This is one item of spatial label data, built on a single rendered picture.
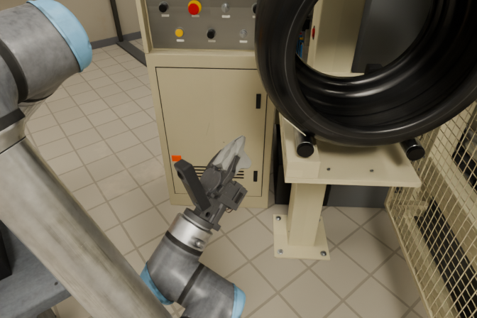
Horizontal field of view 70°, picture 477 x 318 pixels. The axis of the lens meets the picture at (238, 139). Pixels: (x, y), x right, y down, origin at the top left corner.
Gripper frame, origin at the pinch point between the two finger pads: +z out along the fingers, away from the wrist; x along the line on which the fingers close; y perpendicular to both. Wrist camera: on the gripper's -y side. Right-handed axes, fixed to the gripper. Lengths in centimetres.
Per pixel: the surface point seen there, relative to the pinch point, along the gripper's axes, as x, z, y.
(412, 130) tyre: 18.1, 24.1, 29.2
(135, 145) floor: -171, -16, 44
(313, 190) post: -36, 9, 72
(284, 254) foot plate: -51, -21, 93
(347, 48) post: -13, 48, 26
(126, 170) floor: -151, -31, 41
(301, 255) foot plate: -46, -17, 98
